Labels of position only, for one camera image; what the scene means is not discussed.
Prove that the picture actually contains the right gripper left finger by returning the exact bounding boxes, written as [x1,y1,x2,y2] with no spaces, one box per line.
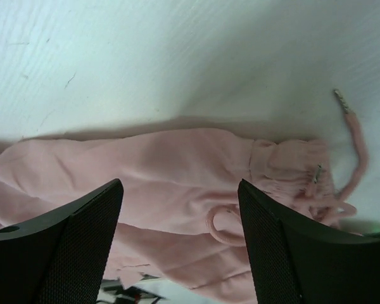
[0,179,124,304]

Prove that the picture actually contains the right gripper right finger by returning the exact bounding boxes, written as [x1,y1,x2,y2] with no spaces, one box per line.
[237,180,380,304]

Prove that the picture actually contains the pink trousers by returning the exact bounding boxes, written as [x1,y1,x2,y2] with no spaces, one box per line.
[0,106,369,303]

